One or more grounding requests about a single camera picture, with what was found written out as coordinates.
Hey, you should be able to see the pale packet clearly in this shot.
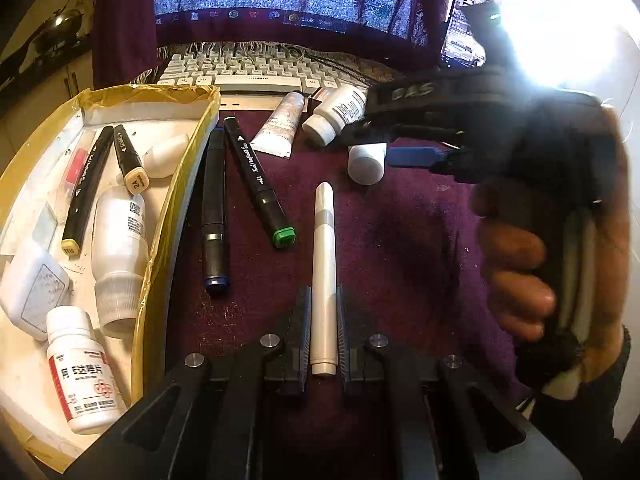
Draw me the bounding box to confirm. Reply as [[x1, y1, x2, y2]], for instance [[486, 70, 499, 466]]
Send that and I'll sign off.
[[30, 202, 61, 251]]

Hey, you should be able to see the purple fringed cloth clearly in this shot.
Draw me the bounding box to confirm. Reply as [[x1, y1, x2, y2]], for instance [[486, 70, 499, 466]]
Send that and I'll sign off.
[[92, 0, 456, 91]]

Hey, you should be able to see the black smartphone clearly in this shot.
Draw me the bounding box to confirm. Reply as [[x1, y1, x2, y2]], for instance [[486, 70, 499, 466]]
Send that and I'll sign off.
[[440, 0, 503, 68]]

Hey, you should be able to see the white power adapter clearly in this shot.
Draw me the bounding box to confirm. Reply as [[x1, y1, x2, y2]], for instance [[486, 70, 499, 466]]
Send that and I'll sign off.
[[0, 240, 71, 343]]

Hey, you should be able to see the black marker with beige cap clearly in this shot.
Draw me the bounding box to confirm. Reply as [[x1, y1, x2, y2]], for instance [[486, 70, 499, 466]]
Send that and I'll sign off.
[[61, 125, 116, 258], [112, 125, 151, 196]]

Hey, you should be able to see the white cream tube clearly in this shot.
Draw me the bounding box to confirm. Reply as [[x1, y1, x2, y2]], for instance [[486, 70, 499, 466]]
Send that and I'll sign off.
[[250, 91, 306, 160]]

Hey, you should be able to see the white bottle with text label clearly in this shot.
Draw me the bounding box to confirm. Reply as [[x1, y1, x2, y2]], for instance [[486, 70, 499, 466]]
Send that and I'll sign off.
[[302, 85, 368, 147]]

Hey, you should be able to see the white bottle with red print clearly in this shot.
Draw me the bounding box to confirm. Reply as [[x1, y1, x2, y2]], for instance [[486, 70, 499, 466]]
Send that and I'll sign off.
[[46, 306, 128, 435]]

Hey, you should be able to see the maroon table cloth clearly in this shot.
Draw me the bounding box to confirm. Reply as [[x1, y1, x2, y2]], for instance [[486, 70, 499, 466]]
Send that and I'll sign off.
[[165, 85, 531, 480]]

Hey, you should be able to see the black marker with green cap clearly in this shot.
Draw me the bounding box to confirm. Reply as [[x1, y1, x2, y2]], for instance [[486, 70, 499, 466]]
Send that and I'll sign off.
[[222, 116, 297, 250]]

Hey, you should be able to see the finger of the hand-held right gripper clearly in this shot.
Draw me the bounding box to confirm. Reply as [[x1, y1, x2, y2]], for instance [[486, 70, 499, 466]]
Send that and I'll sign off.
[[387, 145, 471, 176], [342, 116, 468, 145]]

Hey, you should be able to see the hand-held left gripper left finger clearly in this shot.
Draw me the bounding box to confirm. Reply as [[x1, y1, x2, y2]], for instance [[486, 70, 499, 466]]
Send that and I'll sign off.
[[62, 286, 313, 480]]

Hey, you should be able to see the person's right hand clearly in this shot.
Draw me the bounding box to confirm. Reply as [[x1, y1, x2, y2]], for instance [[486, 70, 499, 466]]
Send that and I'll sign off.
[[471, 105, 635, 376]]

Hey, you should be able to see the large white plastic bottle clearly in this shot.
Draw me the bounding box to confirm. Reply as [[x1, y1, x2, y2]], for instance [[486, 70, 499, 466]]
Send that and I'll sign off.
[[91, 187, 151, 339]]

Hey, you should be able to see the white squeeze bottle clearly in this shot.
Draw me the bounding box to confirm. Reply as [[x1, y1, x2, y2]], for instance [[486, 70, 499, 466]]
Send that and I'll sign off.
[[142, 132, 191, 179]]

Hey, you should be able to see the dark cooking pot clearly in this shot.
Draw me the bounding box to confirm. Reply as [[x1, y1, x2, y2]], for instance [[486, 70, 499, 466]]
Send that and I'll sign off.
[[30, 7, 86, 53]]

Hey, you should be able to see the black marker with blue cap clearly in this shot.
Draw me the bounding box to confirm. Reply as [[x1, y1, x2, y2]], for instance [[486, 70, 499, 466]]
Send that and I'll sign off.
[[201, 127, 232, 297]]

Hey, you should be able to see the white foam box yellow tape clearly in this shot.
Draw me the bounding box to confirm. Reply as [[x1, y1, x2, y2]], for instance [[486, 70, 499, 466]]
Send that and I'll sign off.
[[0, 85, 221, 476]]

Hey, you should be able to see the cream kitchen cabinet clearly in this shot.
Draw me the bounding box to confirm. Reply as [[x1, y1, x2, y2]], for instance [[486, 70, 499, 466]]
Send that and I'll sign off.
[[35, 52, 98, 106]]

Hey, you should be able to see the small white bottle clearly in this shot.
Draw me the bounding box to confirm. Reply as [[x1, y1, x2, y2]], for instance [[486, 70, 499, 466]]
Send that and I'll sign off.
[[348, 142, 388, 185]]

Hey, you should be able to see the white computer keyboard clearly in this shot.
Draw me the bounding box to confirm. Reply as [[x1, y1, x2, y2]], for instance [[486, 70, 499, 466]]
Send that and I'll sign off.
[[155, 42, 386, 111]]

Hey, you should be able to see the white pen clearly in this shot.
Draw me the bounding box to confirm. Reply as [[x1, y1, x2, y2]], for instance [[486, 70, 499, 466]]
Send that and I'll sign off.
[[310, 181, 337, 377]]

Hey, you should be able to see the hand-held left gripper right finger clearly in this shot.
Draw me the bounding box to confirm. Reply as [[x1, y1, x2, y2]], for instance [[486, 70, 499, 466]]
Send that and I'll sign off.
[[337, 286, 585, 480]]

